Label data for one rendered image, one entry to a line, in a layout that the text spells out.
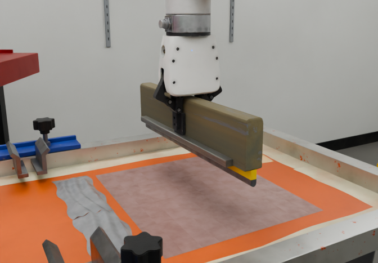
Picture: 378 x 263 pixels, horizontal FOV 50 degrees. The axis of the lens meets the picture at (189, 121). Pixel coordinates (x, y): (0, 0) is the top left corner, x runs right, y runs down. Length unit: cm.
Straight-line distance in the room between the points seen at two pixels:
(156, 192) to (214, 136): 21
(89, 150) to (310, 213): 50
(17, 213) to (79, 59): 202
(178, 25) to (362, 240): 42
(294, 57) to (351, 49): 68
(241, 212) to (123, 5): 221
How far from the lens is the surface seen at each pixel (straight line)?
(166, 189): 80
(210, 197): 76
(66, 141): 97
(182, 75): 67
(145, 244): 43
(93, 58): 274
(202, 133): 66
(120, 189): 81
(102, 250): 50
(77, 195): 78
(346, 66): 407
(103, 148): 96
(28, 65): 192
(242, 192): 79
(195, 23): 67
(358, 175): 87
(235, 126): 58
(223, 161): 60
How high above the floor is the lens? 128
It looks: 15 degrees down
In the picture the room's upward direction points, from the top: straight up
